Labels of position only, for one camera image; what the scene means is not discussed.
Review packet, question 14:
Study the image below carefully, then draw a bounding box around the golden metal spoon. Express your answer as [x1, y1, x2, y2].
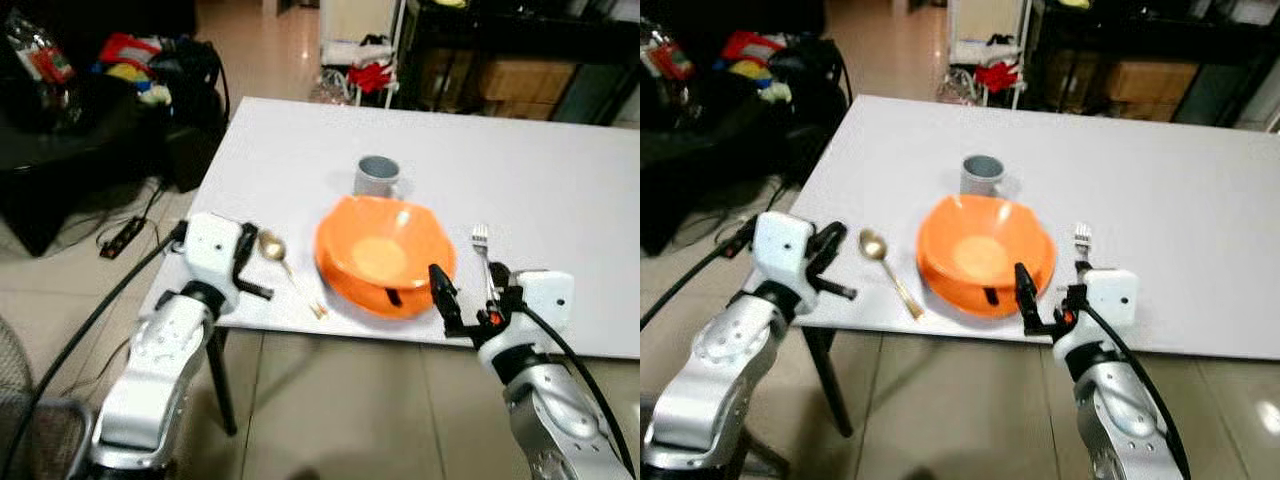
[257, 230, 330, 322]
[859, 229, 927, 322]

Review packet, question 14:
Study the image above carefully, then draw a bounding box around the orange plastic bowl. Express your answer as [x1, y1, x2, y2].
[916, 193, 1057, 298]
[314, 194, 459, 303]

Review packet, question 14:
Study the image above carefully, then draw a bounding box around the black table leg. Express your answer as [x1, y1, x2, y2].
[802, 327, 857, 439]
[204, 327, 240, 437]

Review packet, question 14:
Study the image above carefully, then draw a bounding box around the grey mug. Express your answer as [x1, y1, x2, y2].
[352, 155, 404, 200]
[959, 154, 1007, 199]

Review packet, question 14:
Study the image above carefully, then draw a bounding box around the black power strip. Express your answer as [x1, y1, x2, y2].
[97, 214, 147, 260]

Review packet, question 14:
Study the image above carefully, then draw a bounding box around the black sofa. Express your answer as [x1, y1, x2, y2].
[0, 0, 231, 259]
[640, 0, 853, 257]

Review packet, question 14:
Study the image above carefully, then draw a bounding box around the brown cardboard box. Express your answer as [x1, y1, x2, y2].
[1104, 57, 1202, 122]
[477, 57, 582, 122]

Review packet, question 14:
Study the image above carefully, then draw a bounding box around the red cloth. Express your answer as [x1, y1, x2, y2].
[347, 59, 397, 97]
[974, 59, 1022, 95]

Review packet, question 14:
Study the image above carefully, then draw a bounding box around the red package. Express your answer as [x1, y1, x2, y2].
[721, 29, 787, 67]
[97, 31, 162, 74]

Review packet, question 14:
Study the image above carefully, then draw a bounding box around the black shelf unit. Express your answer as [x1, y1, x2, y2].
[1030, 0, 1280, 133]
[400, 0, 641, 128]

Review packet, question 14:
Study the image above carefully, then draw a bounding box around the white metal rack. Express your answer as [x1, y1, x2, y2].
[944, 0, 1034, 107]
[317, 0, 412, 107]

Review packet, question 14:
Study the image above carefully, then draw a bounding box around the clear plastic bag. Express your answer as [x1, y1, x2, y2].
[644, 22, 698, 83]
[4, 14, 83, 113]

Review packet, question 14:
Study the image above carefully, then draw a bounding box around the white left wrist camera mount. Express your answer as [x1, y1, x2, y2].
[183, 212, 244, 317]
[752, 211, 817, 307]

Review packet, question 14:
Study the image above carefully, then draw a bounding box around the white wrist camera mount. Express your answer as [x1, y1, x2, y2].
[183, 212, 244, 317]
[1085, 267, 1140, 343]
[512, 269, 575, 348]
[752, 211, 817, 307]

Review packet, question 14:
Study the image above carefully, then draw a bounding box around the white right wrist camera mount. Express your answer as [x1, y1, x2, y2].
[1085, 267, 1140, 343]
[512, 269, 575, 348]

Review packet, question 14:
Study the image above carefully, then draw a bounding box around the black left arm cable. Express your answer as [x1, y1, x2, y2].
[0, 232, 188, 473]
[640, 230, 758, 333]

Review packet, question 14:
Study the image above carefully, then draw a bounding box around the grey wire floor fan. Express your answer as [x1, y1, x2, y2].
[0, 318, 93, 479]

